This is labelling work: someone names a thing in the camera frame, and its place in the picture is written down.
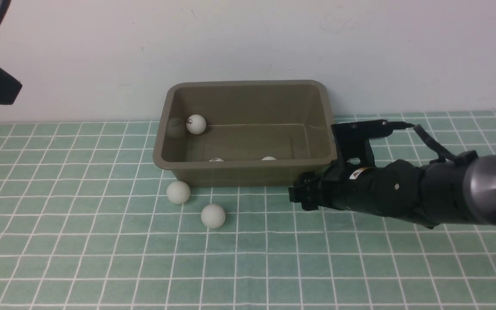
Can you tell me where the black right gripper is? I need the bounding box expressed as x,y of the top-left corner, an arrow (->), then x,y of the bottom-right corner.
288,160 -> 423,218

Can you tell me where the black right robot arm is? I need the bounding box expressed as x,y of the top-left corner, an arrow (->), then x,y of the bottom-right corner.
288,151 -> 496,229

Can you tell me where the olive plastic storage bin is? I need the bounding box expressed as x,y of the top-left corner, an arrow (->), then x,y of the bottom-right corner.
153,79 -> 337,188

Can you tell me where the green checked tablecloth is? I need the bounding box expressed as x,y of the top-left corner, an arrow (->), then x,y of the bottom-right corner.
0,121 -> 496,310

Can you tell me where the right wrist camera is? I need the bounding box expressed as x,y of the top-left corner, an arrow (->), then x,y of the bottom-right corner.
331,120 -> 394,166

